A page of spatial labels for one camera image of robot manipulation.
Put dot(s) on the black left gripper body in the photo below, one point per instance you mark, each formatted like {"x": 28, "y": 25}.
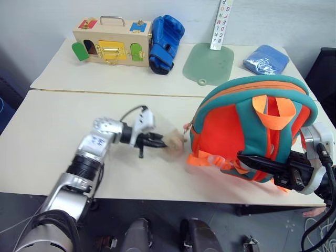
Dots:
{"x": 141, "y": 140}

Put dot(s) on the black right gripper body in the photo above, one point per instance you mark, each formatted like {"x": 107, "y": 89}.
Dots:
{"x": 298, "y": 170}

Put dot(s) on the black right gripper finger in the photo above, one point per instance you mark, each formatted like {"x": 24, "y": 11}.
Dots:
{"x": 273, "y": 174}
{"x": 265, "y": 162}

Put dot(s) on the orange and teal backpack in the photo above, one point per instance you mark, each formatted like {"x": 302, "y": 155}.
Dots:
{"x": 225, "y": 131}

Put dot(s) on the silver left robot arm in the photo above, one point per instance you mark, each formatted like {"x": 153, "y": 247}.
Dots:
{"x": 92, "y": 143}

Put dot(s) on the wooden lock box toy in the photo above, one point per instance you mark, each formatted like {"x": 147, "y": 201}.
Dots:
{"x": 113, "y": 42}

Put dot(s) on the green silicone mat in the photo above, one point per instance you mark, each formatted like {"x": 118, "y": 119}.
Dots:
{"x": 208, "y": 64}

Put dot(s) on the blue boxing glove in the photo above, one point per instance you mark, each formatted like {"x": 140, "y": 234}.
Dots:
{"x": 164, "y": 43}

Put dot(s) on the dark rounded shape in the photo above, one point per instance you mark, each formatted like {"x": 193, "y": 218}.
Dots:
{"x": 137, "y": 236}
{"x": 200, "y": 236}

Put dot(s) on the black chair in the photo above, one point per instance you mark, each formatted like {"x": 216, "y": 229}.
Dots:
{"x": 324, "y": 78}

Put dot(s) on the blue cloth in plastic bag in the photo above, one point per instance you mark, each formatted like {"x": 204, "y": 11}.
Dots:
{"x": 266, "y": 60}

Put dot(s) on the white alphabet letter strip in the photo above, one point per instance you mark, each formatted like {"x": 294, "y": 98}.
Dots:
{"x": 221, "y": 23}

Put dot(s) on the dark blue bin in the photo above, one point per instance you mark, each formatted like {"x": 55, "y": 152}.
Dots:
{"x": 8, "y": 102}

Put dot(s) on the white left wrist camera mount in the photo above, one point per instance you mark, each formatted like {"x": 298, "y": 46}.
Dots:
{"x": 144, "y": 121}

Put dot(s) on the black table frame bar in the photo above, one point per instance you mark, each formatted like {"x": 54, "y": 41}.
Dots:
{"x": 275, "y": 210}

